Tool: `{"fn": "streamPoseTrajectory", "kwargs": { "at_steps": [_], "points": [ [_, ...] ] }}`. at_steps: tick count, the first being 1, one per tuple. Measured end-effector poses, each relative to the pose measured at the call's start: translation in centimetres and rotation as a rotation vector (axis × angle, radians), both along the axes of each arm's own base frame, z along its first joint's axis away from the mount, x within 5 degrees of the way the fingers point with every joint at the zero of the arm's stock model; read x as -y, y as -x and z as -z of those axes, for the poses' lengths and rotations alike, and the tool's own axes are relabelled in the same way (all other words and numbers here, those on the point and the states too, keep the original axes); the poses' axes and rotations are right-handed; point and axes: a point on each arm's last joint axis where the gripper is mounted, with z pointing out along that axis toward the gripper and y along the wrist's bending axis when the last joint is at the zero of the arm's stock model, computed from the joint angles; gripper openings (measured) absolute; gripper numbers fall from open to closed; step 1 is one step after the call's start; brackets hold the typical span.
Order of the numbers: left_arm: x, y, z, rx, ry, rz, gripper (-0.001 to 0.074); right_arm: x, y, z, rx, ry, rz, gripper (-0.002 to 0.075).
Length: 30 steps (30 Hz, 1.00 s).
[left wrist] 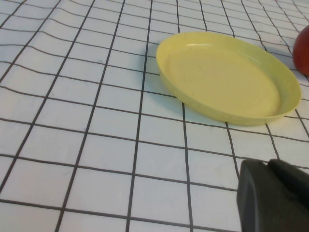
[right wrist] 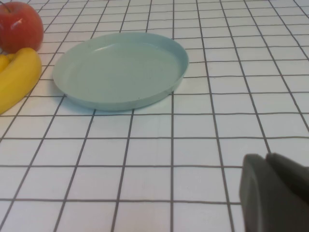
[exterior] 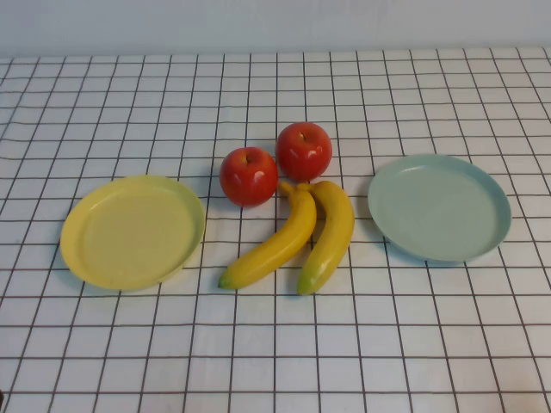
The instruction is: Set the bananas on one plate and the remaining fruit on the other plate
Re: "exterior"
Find light blue round plate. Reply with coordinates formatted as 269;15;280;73
368;153;513;263

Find white grid tablecloth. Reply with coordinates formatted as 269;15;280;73
0;47;551;413

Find red plastic apple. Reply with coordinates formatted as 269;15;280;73
219;146;279;208
275;121;333;182

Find yellow round plastic plate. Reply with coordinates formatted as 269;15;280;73
59;175;207;292

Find yellow plastic banana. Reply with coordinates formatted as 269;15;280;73
217;180;319;291
296;180;356;297

